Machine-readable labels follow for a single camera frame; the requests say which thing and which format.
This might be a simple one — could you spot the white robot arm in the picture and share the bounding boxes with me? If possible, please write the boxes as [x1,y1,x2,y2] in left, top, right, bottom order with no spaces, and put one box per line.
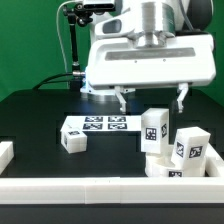
[83,0,216,111]

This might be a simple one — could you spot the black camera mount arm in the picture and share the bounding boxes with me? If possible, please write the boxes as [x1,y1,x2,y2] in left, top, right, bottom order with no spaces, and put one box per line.
[63,3,93,91]

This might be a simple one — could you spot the white left fence block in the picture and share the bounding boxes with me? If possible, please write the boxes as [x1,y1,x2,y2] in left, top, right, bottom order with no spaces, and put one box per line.
[0,141,14,175]

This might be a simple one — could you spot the black cables on table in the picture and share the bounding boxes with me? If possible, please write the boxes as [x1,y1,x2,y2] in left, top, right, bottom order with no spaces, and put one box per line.
[32,72,83,90]

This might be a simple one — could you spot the white round stool seat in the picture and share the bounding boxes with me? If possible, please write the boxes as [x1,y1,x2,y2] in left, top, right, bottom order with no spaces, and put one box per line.
[144,143,224,179]

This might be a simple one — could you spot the overhead camera bar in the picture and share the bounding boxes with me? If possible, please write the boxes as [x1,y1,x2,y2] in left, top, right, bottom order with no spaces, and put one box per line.
[83,0,115,10]

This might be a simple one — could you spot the white front fence rail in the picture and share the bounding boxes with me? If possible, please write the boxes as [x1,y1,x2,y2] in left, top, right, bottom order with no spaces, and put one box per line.
[0,177,224,204]

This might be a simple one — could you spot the white sheet with tags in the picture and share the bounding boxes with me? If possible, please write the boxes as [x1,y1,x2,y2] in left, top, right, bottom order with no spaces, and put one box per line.
[62,115,141,131]

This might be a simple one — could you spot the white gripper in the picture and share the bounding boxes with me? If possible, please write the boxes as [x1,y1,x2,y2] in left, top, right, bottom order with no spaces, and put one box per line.
[86,16,216,113]

